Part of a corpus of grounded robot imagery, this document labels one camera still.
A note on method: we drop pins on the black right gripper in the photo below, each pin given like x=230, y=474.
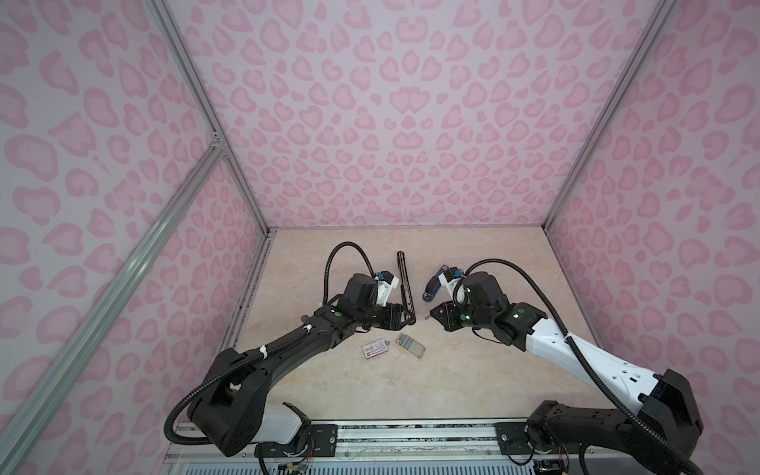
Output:
x=446, y=317

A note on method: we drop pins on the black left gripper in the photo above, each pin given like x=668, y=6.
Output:
x=393, y=317

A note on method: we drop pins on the silver staple strips tray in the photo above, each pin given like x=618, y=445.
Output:
x=411, y=345

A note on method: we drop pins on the red white staple box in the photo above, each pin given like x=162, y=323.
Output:
x=376, y=348

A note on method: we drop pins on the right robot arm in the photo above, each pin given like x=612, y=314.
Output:
x=654, y=417

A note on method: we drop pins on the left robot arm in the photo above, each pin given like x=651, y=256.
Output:
x=228, y=409

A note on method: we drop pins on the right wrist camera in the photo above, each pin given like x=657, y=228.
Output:
x=451, y=276

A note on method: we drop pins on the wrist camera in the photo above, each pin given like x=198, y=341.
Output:
x=451, y=276
x=386, y=283

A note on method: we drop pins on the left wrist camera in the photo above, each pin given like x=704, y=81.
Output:
x=386, y=283

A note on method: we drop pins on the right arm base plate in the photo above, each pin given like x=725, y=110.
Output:
x=514, y=440

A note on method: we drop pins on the aluminium front rail frame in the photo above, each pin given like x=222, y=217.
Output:
x=454, y=446

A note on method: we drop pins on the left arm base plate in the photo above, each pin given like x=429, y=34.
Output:
x=316, y=440

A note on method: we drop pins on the aluminium diagonal wall strut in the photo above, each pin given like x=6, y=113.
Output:
x=38, y=410

